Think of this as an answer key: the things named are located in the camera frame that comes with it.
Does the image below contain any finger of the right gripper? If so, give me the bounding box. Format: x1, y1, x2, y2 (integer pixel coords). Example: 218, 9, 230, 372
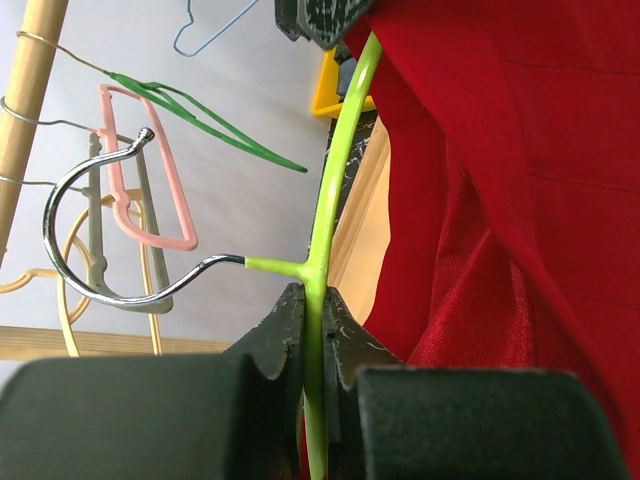
274, 0, 375, 49

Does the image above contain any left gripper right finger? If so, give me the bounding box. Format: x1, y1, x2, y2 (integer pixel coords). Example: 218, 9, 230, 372
322, 289, 629, 479

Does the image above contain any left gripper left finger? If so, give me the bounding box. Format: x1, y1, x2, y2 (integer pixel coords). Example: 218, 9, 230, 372
1, 283, 305, 479

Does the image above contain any grey hanger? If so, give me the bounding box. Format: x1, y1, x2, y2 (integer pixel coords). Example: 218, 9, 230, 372
1, 100, 169, 297

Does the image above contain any green hanger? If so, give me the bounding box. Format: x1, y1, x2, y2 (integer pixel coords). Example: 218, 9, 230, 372
16, 30, 308, 173

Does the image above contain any yellow-green hanger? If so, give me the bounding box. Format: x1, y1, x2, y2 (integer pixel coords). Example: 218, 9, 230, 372
42, 34, 382, 479

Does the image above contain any red skirt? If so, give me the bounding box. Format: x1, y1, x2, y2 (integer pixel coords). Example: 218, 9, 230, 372
346, 1, 639, 476

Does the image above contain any pink hanger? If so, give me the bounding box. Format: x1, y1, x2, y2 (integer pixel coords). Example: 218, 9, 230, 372
1, 84, 199, 251

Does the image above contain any blue-grey folded cloth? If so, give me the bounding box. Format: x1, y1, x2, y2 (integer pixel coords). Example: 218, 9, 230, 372
334, 42, 357, 100

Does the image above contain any yellow plastic bin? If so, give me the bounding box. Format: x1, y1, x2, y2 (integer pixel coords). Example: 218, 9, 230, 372
311, 47, 344, 119

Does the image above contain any wooden clothes rack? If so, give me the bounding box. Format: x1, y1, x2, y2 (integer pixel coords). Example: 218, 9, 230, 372
0, 0, 394, 359

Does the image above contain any light blue wire hanger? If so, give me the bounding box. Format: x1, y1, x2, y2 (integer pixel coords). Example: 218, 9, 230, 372
172, 0, 259, 58

